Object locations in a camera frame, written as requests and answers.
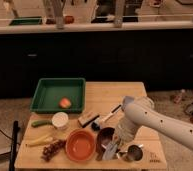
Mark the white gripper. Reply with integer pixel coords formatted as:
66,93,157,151
113,117,139,146

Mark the purple bowl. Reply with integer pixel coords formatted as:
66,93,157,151
96,127,114,161

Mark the grey towel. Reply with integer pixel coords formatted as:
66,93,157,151
102,140,121,160

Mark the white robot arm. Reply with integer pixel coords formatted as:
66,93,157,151
115,96,193,151

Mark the orange bowl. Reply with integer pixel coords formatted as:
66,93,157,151
65,129,96,162

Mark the metal measuring cup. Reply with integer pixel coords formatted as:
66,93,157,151
117,145,143,162

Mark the black dish brush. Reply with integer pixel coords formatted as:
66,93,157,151
91,104,121,131

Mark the wooden scrub brush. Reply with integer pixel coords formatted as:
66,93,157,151
78,113,99,128

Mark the orange fruit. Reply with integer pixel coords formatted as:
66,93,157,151
59,97,72,109

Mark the white cup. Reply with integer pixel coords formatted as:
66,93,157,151
52,112,69,130

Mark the bunch of dark grapes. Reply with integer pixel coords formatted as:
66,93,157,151
41,140,66,161

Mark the green plastic tray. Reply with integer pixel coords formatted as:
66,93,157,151
30,78,86,114

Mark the yellow banana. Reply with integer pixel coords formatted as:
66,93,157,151
26,136,54,147

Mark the green cucumber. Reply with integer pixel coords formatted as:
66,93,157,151
31,120,52,128

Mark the green tray in background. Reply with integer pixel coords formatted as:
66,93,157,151
9,16,42,26

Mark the black stand post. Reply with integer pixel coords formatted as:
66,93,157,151
9,121,20,171

